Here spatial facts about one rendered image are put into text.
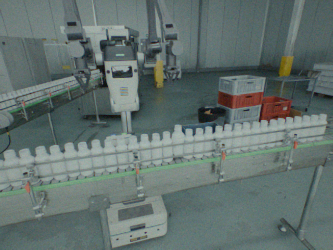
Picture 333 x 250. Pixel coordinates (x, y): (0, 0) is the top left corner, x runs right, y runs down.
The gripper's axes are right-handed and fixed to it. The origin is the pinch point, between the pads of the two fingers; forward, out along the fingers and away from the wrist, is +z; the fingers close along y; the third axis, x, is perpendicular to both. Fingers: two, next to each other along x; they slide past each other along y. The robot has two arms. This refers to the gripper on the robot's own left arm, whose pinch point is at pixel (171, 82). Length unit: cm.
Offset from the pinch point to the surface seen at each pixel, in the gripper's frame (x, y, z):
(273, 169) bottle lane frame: -61, -19, 55
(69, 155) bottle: 54, -18, 28
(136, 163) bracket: 24.4, -26.5, 31.9
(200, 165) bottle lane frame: -10.8, -20.1, 43.4
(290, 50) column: -747, 692, 3
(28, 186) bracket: 69, -28, 35
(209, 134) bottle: -17.0, -16.3, 26.9
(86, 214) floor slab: 73, 66, 139
